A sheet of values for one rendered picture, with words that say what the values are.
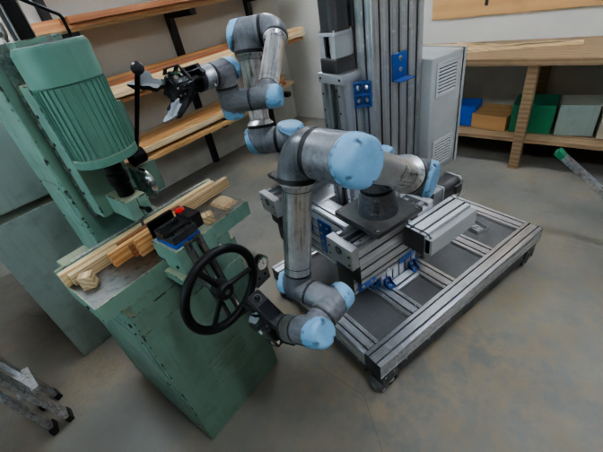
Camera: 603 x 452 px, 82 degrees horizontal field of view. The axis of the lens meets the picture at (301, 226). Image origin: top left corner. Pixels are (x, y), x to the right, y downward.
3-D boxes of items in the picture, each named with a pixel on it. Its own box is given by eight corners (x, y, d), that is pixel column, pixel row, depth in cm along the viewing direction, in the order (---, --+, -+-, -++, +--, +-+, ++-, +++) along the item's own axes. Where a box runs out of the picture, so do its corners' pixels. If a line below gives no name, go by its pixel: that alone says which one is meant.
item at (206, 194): (76, 286, 103) (69, 276, 100) (74, 283, 104) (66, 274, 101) (230, 186, 141) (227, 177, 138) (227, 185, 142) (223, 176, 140)
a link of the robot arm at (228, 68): (246, 81, 117) (240, 53, 112) (222, 91, 110) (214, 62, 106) (231, 81, 121) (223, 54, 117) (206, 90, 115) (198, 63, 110)
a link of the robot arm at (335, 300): (322, 271, 96) (297, 297, 90) (356, 286, 89) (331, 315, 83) (326, 290, 101) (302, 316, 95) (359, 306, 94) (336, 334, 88)
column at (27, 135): (108, 262, 128) (-30, 49, 87) (83, 246, 140) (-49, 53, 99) (159, 230, 141) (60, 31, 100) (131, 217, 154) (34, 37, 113)
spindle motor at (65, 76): (93, 177, 92) (21, 48, 74) (66, 167, 102) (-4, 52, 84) (150, 150, 102) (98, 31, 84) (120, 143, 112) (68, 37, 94)
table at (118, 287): (121, 340, 91) (109, 325, 87) (73, 298, 108) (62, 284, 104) (269, 218, 127) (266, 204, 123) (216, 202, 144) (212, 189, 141)
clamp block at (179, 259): (186, 277, 103) (174, 254, 98) (161, 263, 110) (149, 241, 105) (222, 248, 111) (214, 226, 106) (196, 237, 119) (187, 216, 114)
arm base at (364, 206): (377, 193, 133) (376, 170, 127) (407, 207, 122) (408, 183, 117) (347, 210, 127) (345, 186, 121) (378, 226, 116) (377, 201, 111)
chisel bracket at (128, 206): (137, 226, 109) (126, 203, 104) (116, 216, 117) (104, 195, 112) (157, 213, 113) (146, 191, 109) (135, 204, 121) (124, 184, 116)
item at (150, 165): (146, 197, 130) (132, 169, 123) (136, 194, 134) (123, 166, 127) (167, 186, 136) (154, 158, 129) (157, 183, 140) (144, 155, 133)
